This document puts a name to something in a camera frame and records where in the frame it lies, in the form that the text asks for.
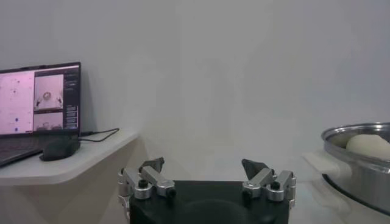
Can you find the stainless steel steamer basket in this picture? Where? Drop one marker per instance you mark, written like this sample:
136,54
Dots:
365,179

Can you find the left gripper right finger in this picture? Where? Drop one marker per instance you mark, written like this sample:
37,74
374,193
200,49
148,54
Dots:
260,179

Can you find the white side table with mouse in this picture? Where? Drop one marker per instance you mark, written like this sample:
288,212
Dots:
76,164

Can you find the cream electric cooking pot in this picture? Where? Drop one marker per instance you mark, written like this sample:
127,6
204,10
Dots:
365,218

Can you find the white steamed baozi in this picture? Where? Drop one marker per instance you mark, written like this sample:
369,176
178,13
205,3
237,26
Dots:
370,146

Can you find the black laptop with mouse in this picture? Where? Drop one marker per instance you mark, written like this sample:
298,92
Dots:
18,103

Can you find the black computer mouse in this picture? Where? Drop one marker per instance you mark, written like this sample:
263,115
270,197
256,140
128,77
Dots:
59,149

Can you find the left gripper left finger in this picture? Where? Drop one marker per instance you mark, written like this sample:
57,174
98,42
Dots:
155,181

